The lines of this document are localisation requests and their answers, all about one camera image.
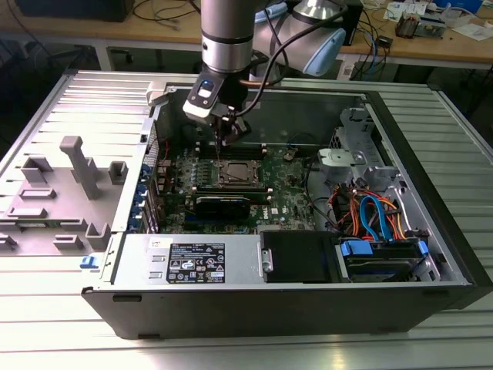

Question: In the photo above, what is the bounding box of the grey plastic parts rack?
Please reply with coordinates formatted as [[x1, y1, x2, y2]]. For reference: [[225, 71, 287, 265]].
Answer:
[[0, 134, 129, 256]]

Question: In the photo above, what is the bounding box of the metal heatsink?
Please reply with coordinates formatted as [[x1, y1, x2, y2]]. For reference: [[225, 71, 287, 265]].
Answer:
[[396, 10, 421, 39]]

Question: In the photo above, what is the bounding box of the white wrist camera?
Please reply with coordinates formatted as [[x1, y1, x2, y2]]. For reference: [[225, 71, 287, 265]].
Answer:
[[182, 76, 225, 121]]

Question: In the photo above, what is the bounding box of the black graphics card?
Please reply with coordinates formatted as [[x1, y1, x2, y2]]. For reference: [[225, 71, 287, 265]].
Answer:
[[191, 193, 252, 224]]

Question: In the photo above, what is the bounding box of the green motherboard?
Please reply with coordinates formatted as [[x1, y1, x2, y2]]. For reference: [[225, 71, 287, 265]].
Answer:
[[153, 140, 323, 236]]

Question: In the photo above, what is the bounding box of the white printed paper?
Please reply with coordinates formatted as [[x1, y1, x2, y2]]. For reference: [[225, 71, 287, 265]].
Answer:
[[384, 1, 406, 21]]

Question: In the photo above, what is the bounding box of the silver metal drive cage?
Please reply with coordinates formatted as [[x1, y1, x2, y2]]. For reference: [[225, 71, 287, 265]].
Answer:
[[327, 106, 386, 170]]

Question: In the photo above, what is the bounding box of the orange yellow wire bundle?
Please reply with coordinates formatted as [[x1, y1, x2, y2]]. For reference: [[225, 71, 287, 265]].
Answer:
[[384, 198, 408, 241]]

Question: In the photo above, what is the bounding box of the blue wire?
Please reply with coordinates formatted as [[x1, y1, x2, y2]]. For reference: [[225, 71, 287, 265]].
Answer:
[[359, 194, 394, 244]]

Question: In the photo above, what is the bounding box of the hard disk blue carrier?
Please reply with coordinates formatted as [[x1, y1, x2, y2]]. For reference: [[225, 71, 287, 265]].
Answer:
[[337, 237, 431, 283]]

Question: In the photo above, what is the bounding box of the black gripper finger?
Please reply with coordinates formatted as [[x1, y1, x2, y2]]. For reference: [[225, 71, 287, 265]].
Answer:
[[221, 114, 253, 147]]

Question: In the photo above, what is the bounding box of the black box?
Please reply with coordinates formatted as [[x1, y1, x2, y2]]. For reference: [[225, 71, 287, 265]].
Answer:
[[338, 0, 365, 46]]

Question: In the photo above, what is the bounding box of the silver CPU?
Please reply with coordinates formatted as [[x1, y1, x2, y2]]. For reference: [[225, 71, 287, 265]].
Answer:
[[226, 163, 252, 181]]

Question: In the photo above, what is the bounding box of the silver power supply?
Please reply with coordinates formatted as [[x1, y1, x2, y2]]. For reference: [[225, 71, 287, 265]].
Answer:
[[100, 232, 267, 287]]

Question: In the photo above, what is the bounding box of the wooden desk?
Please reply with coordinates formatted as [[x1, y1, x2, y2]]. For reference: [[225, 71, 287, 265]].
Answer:
[[0, 0, 493, 72]]

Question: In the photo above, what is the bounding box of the grey electronic device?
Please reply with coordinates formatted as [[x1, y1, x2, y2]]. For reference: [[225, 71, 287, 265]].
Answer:
[[418, 13, 451, 39]]

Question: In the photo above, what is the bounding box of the blue cable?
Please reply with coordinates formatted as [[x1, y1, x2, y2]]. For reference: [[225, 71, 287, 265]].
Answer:
[[364, 30, 382, 72]]

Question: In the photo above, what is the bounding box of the black PC case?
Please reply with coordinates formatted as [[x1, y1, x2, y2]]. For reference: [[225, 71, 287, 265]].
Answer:
[[80, 79, 493, 340]]

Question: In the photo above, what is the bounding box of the black monitor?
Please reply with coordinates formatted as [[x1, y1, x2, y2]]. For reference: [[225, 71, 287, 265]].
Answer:
[[15, 0, 136, 23]]

